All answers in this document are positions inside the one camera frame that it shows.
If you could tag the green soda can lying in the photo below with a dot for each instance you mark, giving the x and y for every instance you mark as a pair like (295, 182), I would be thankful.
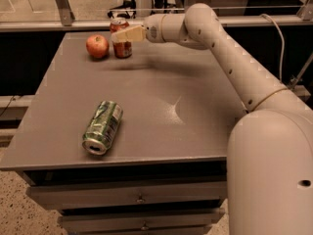
(103, 126)

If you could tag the grey drawer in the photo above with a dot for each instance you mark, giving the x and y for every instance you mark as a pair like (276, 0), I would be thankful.
(140, 221)
(127, 193)

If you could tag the grey drawer cabinet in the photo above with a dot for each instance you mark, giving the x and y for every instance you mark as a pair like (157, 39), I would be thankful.
(132, 146)

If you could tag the red apple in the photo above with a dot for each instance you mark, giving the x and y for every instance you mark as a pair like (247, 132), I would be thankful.
(97, 46)

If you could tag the top grey drawer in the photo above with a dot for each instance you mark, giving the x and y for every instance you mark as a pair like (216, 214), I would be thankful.
(127, 193)

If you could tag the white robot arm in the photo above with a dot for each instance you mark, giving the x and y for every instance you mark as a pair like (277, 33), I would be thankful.
(270, 149)

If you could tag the red coke can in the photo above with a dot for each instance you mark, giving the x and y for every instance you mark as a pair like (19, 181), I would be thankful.
(123, 49)

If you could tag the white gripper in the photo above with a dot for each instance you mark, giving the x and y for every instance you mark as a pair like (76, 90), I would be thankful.
(153, 28)

